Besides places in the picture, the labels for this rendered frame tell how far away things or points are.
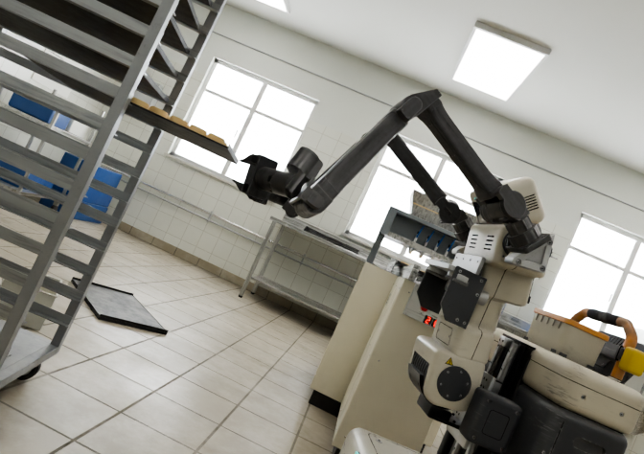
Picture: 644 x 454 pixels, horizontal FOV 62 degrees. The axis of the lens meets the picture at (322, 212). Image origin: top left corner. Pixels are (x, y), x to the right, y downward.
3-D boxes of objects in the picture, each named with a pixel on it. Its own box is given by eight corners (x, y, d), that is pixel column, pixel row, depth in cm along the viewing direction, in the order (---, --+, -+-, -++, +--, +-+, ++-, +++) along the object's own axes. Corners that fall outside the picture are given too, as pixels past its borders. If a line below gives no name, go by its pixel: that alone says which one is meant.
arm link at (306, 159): (318, 211, 121) (306, 217, 129) (345, 174, 125) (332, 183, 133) (278, 177, 119) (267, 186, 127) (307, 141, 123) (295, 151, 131)
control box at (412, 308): (402, 312, 222) (415, 283, 223) (456, 338, 219) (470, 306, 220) (402, 313, 219) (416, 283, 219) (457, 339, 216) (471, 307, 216)
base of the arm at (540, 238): (553, 238, 143) (532, 237, 155) (540, 212, 142) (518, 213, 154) (526, 254, 142) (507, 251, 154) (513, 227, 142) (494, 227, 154)
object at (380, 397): (333, 417, 288) (401, 265, 293) (392, 445, 284) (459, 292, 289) (321, 464, 218) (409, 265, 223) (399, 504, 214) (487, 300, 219)
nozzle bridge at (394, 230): (365, 261, 327) (388, 211, 329) (476, 311, 318) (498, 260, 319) (365, 261, 294) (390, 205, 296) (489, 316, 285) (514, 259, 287)
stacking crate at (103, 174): (84, 176, 609) (92, 161, 611) (115, 191, 606) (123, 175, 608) (56, 168, 550) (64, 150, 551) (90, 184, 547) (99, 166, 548)
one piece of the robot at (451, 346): (465, 402, 187) (511, 235, 190) (514, 447, 149) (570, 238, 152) (395, 383, 185) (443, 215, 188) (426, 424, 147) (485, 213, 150)
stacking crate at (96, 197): (78, 193, 609) (85, 177, 610) (107, 207, 604) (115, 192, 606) (47, 186, 549) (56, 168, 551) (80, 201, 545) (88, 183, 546)
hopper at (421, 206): (401, 216, 326) (409, 195, 326) (487, 254, 319) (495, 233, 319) (403, 211, 297) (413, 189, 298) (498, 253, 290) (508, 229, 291)
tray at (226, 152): (237, 165, 182) (239, 160, 182) (227, 148, 142) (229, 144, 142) (72, 88, 177) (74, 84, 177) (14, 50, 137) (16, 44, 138)
